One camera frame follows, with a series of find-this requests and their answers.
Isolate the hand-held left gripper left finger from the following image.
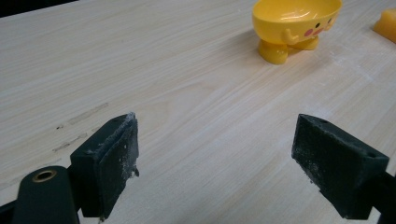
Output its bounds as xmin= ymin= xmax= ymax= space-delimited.
xmin=69 ymin=111 xmax=140 ymax=220

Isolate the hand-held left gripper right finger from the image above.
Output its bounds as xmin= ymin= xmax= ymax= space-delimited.
xmin=290 ymin=113 xmax=390 ymax=220

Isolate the yellow duck-shaped bowl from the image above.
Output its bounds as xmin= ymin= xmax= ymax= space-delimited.
xmin=251 ymin=0 xmax=344 ymax=65

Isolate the yellow plastic object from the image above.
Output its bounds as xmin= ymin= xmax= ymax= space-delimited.
xmin=373 ymin=7 xmax=396 ymax=44

